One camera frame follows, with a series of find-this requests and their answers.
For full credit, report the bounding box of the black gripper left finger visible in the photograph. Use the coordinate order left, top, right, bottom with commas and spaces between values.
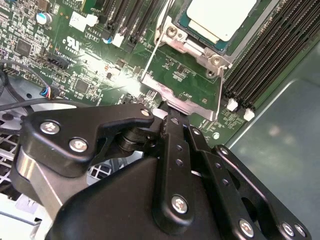
11, 101, 195, 236

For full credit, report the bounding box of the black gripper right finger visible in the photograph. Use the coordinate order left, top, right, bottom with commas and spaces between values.
178, 111, 312, 240

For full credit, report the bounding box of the silver-topped CPU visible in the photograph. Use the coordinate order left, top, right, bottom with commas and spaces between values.
174, 0, 260, 52

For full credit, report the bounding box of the metal socket cover frame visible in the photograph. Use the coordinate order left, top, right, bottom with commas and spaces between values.
140, 37, 226, 122

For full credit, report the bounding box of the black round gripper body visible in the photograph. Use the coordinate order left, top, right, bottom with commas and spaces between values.
44, 156, 235, 240

